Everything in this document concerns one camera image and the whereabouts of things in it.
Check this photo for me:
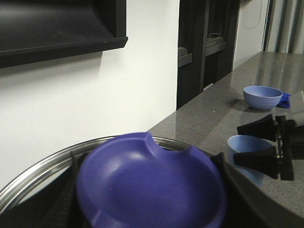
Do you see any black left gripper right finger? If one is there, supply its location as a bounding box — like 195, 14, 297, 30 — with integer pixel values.
211, 153, 304, 228

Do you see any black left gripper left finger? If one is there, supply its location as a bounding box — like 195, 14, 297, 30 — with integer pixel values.
0, 155, 86, 228

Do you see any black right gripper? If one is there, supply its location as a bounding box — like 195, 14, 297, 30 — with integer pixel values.
233, 114, 304, 180

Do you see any light blue ribbed cup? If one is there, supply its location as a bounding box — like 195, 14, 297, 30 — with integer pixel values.
227, 135, 272, 188

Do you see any dark blue cloth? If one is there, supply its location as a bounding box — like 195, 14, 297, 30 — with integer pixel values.
277, 93, 291, 108

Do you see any light blue bowl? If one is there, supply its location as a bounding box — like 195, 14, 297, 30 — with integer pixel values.
243, 85, 283, 111

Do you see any black range hood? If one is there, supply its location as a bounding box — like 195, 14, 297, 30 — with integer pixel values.
0, 0, 128, 68

